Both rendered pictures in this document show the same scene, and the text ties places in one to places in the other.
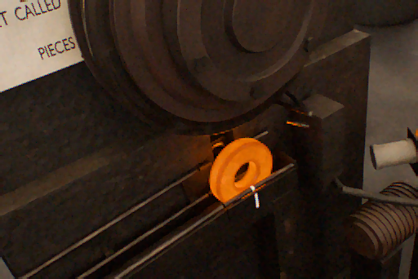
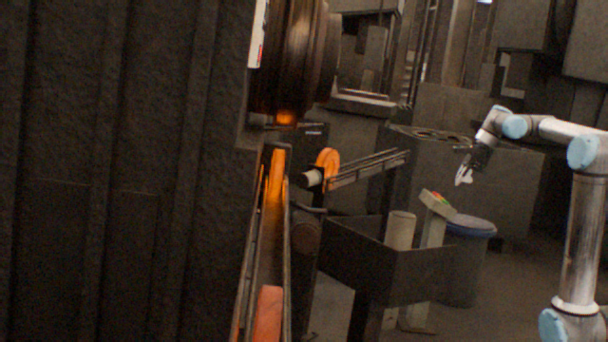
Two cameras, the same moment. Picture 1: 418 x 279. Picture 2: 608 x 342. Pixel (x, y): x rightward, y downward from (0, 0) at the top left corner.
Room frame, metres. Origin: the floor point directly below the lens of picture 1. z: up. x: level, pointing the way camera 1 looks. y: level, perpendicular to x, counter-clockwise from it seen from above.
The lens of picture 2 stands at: (-0.13, 1.68, 1.09)
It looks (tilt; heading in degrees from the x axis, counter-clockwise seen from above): 10 degrees down; 293
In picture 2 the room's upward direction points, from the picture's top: 9 degrees clockwise
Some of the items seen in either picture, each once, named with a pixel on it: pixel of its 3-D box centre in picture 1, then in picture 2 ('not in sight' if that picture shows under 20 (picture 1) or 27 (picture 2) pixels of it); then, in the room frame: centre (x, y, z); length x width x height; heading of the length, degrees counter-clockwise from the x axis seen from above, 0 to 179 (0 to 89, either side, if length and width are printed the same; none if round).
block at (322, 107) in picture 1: (317, 144); (272, 176); (0.83, -0.26, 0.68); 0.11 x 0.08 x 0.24; 27
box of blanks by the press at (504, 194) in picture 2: not in sight; (445, 184); (0.68, -2.82, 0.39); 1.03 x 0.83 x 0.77; 42
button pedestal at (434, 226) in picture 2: not in sight; (427, 261); (0.36, -1.00, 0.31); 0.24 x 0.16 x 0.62; 117
